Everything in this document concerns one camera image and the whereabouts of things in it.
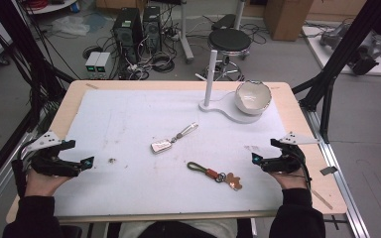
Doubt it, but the white eggshell-shaped bowl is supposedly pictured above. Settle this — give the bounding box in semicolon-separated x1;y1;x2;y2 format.
234;79;273;116

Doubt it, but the white floor board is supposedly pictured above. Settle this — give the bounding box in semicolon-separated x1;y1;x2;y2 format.
302;25;381;77

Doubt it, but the aluminium frame rail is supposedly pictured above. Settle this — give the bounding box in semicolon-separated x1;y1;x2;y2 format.
0;108;49;224
301;104;372;238

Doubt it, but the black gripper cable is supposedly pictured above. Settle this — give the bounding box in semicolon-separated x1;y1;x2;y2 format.
296;154;313;192

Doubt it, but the person's torso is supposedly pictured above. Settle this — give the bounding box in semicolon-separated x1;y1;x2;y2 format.
118;218;239;238

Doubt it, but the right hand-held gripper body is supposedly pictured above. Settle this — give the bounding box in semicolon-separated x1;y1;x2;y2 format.
261;131;321;175

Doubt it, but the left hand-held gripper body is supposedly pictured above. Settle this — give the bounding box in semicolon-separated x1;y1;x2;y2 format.
11;130;83;179

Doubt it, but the person's left hand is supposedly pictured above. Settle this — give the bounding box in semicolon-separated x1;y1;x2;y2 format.
24;167;72;198

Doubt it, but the black computer tower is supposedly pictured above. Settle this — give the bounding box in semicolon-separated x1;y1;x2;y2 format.
142;5;163;55
111;8;144;65

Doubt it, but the white power supply box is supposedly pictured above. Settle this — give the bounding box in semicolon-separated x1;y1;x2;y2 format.
84;52;102;79
95;52;113;79

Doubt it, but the black gripper strap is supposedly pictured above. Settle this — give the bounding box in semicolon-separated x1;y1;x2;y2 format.
11;160;28;198

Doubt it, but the thin wooden stick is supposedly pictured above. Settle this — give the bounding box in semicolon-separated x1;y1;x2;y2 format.
312;188;334;210

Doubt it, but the cardboard box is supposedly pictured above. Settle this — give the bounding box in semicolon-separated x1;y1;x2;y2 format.
263;0;315;42

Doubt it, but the black round stool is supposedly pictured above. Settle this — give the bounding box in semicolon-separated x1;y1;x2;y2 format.
199;28;253;82

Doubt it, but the grey tape piece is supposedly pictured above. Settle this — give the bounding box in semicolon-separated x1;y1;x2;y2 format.
319;166;339;177

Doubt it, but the person's right hand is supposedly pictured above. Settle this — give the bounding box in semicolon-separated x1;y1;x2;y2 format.
271;165;309;190

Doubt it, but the white metal table leg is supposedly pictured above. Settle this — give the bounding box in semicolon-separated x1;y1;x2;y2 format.
178;0;196;64
233;0;247;31

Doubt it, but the grey device on board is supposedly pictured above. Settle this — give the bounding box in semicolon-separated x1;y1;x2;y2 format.
319;23;381;75

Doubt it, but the white round table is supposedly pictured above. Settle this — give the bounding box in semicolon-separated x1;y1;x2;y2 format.
25;0;79;15

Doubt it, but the white key stand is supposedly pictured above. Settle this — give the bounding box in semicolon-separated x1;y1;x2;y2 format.
197;49;270;124

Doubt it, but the black seat pad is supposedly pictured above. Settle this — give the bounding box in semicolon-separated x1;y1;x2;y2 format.
210;13;237;32

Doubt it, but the white table mat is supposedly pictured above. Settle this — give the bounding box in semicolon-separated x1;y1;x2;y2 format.
53;88;287;218

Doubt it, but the green loop keychain with charm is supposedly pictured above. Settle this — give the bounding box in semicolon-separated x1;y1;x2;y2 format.
187;161;244;192

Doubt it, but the silver car key fob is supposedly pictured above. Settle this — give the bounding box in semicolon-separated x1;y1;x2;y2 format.
150;122;199;155

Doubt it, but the black metal frame strut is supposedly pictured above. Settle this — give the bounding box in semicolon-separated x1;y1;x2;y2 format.
0;0;77;133
292;0;381;144

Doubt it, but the tangle of floor cables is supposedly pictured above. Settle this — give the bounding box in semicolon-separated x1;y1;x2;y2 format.
118;49;177;81

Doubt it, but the clear plastic bag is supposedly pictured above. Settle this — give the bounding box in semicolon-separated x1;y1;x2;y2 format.
50;15;91;37

